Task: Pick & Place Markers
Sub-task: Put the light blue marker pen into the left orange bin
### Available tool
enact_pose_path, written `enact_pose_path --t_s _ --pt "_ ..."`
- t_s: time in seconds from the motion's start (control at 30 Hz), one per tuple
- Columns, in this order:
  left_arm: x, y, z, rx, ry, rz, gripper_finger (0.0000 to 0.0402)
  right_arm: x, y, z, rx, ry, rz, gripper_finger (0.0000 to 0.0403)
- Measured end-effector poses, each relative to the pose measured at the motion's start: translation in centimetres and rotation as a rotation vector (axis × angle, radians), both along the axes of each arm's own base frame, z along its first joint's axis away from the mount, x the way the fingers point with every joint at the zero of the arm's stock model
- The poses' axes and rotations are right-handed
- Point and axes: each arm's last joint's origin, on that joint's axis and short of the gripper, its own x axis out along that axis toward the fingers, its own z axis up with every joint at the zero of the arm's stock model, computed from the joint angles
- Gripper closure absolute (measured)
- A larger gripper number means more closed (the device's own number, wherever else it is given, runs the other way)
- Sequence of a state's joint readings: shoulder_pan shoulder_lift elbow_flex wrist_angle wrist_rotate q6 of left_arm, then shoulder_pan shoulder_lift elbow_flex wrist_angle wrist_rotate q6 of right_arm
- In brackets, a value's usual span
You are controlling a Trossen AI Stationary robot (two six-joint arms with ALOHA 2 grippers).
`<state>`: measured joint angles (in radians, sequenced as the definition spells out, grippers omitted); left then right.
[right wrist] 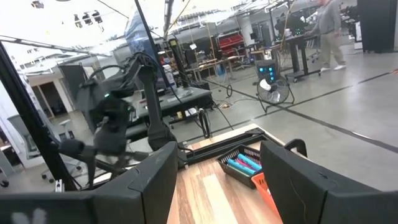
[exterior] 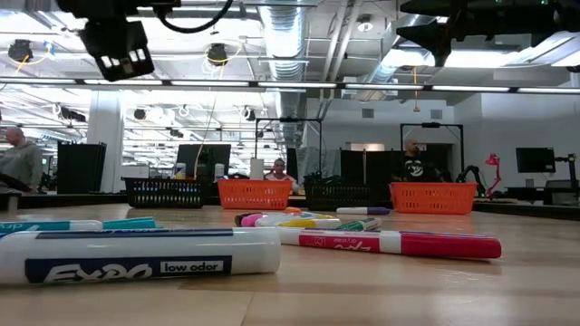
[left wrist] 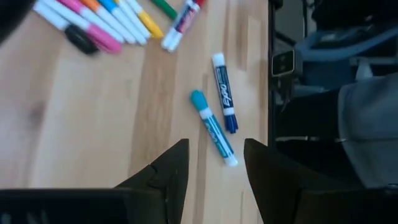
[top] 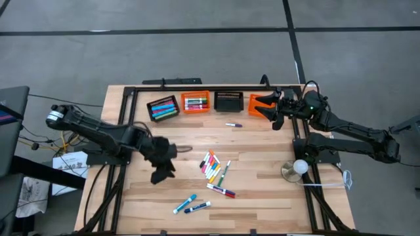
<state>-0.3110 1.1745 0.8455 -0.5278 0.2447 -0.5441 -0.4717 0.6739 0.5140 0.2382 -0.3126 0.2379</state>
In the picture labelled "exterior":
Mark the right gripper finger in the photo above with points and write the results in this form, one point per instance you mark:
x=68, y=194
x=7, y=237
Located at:
x=430, y=38

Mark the thin red marker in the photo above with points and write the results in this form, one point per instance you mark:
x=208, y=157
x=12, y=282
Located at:
x=448, y=246

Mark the person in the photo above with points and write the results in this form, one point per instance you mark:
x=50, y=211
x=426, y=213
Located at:
x=414, y=168
x=22, y=163
x=278, y=166

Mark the black background robot arm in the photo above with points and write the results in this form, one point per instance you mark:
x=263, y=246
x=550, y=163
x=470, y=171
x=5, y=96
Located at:
x=469, y=174

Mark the black plastic basket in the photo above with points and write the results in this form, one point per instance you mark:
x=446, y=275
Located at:
x=165, y=194
x=340, y=199

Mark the orange plastic basket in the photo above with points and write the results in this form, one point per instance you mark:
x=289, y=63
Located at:
x=254, y=197
x=432, y=199

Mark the thin black marker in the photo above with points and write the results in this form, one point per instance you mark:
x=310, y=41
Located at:
x=238, y=220

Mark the silver air duct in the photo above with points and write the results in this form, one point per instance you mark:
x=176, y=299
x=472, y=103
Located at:
x=285, y=45
x=385, y=68

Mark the black cabinet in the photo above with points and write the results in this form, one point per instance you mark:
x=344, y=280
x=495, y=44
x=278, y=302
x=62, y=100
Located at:
x=81, y=167

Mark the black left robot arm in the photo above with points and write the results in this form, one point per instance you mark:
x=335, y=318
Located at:
x=99, y=6

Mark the Expo marker dark blue cap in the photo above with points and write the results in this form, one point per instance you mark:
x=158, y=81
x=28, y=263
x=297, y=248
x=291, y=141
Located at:
x=136, y=253

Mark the black partition screen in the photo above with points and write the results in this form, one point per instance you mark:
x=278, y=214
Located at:
x=376, y=165

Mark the Expo marker teal cap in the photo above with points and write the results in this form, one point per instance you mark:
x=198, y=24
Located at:
x=54, y=225

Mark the thin purple marker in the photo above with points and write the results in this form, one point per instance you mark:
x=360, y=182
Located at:
x=362, y=210

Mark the thin pink marker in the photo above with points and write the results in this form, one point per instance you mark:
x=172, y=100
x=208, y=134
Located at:
x=253, y=220

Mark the thin yellow marker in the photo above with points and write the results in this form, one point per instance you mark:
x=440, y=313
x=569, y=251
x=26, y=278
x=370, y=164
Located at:
x=308, y=223

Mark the red desk lamp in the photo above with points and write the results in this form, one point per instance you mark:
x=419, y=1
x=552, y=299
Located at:
x=492, y=159

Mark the black monitor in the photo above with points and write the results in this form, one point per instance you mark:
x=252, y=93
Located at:
x=213, y=156
x=536, y=159

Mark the thin green marker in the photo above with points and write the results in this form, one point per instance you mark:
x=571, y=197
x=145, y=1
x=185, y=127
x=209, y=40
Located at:
x=362, y=224

